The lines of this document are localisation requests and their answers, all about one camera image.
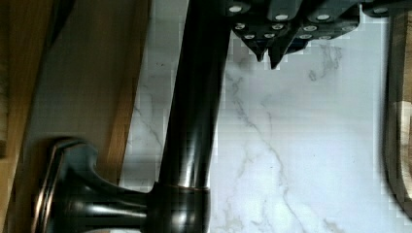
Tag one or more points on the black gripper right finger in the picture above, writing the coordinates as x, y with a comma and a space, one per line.
308, 20

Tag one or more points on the wooden cutting board tray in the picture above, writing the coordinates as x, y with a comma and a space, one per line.
397, 138

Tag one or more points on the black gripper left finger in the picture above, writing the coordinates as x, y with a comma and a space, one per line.
259, 23

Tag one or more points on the wooden drawer with black handle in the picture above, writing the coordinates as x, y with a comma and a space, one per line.
75, 65

